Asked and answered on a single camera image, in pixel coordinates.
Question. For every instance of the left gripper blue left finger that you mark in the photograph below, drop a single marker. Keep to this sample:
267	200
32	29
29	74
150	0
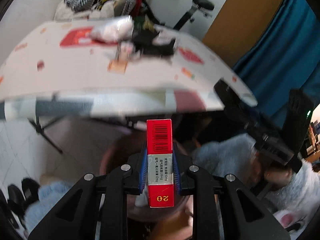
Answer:
143	168

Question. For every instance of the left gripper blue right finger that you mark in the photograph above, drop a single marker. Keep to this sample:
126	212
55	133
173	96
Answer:
176	171

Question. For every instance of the red cigarette box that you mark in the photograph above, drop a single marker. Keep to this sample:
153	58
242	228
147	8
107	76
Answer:
159	148

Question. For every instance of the black sock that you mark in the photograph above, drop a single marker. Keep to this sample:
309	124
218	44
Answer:
147	39

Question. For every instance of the white plastic wrapper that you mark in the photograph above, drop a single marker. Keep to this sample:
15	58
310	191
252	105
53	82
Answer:
114	30

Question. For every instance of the light blue fluffy pants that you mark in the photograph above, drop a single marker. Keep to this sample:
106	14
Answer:
295	200

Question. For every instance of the black slippers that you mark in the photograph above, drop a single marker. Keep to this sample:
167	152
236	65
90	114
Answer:
18	201

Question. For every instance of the folding table with patterned mat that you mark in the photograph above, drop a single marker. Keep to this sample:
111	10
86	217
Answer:
57	70

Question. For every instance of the blue curtain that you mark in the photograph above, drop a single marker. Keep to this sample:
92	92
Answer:
285	57

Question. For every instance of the black exercise bike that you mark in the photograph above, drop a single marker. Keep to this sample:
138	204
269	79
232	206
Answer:
176	13

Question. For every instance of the striped clothes pile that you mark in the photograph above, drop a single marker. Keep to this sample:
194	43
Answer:
93	9

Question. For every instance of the wooden door panel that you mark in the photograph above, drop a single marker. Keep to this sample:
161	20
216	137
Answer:
238	27

